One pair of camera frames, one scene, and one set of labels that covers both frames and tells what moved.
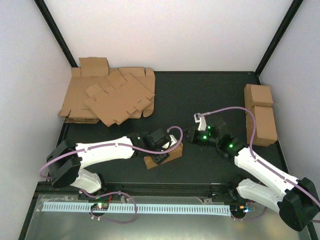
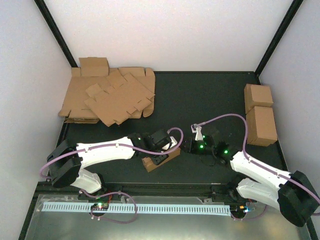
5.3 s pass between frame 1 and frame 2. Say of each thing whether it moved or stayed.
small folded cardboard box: stayed
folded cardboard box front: stayed
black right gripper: moved
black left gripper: stayed
